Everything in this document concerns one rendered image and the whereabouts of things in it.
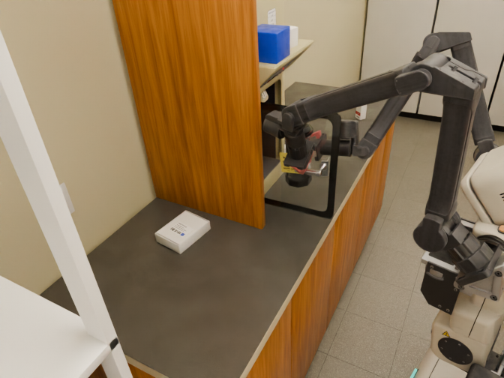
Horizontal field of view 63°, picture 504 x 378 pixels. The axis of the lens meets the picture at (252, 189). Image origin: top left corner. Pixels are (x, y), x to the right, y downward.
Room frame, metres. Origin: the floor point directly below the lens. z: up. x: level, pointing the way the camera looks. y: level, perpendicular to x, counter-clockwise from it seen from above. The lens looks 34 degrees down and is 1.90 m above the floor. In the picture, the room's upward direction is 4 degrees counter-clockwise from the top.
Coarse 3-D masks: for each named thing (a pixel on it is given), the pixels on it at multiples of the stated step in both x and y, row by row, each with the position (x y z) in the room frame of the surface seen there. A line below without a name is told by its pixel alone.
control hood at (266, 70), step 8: (304, 40) 1.47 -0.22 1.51; (312, 40) 1.47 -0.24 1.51; (296, 48) 1.39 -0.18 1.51; (304, 48) 1.40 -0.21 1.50; (288, 56) 1.30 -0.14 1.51; (296, 56) 1.38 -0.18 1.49; (264, 64) 1.23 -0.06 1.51; (272, 64) 1.23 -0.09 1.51; (280, 64) 1.24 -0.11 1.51; (264, 72) 1.22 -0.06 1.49; (272, 72) 1.21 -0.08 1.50; (264, 80) 1.22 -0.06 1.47
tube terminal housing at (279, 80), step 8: (256, 0) 1.36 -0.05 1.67; (264, 0) 1.40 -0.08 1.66; (272, 0) 1.46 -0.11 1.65; (280, 0) 1.51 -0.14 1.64; (256, 8) 1.36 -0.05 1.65; (264, 8) 1.40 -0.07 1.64; (272, 8) 1.45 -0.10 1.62; (280, 8) 1.51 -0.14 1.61; (264, 16) 1.40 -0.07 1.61; (280, 16) 1.51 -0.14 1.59; (280, 24) 1.51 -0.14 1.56; (272, 80) 1.44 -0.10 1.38; (280, 80) 1.51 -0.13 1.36; (264, 88) 1.39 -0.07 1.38; (280, 88) 1.54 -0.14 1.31; (280, 96) 1.54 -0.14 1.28; (280, 104) 1.54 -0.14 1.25
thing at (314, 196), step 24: (264, 120) 1.23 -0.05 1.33; (336, 120) 1.12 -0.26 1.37; (264, 144) 1.23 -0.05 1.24; (336, 144) 1.11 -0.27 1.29; (264, 168) 1.23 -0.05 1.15; (312, 168) 1.15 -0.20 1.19; (336, 168) 1.11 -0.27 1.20; (264, 192) 1.23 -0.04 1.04; (288, 192) 1.19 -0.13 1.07; (312, 192) 1.15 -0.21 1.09
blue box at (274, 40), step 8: (264, 24) 1.35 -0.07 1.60; (264, 32) 1.25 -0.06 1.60; (272, 32) 1.24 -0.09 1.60; (280, 32) 1.26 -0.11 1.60; (288, 32) 1.30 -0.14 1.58; (264, 40) 1.25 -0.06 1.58; (272, 40) 1.24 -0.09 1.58; (280, 40) 1.26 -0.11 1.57; (288, 40) 1.30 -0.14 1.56; (264, 48) 1.25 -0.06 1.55; (272, 48) 1.24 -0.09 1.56; (280, 48) 1.25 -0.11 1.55; (288, 48) 1.30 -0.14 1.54; (264, 56) 1.25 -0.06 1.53; (272, 56) 1.24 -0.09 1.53; (280, 56) 1.25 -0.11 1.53
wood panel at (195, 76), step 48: (144, 0) 1.32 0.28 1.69; (192, 0) 1.24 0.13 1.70; (240, 0) 1.16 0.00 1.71; (144, 48) 1.34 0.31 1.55; (192, 48) 1.25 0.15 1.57; (240, 48) 1.16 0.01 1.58; (144, 96) 1.36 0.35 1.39; (192, 96) 1.26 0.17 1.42; (240, 96) 1.17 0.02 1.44; (192, 144) 1.27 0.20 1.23; (240, 144) 1.18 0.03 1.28; (192, 192) 1.29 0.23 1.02; (240, 192) 1.18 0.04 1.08
